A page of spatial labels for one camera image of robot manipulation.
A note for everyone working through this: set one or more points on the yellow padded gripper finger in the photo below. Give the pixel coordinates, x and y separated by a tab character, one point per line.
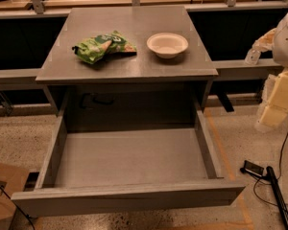
274	107

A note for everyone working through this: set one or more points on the grey top drawer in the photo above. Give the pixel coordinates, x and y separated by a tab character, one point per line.
128	152

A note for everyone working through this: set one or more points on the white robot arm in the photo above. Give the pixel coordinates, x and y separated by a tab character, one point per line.
276	40

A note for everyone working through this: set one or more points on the grey drawer cabinet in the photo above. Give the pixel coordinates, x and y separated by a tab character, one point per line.
130	91

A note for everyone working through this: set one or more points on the black floor stand right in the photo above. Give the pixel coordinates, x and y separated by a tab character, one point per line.
268	174

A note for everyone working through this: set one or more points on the white bowl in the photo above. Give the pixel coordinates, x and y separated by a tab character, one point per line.
167	45

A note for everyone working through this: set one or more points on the green chip bag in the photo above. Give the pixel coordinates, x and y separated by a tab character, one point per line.
92	49

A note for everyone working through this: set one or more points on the cardboard box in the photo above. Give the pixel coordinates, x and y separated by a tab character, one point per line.
12	180

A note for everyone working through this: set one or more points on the grey metal rail frame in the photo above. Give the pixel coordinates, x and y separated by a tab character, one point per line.
26	40

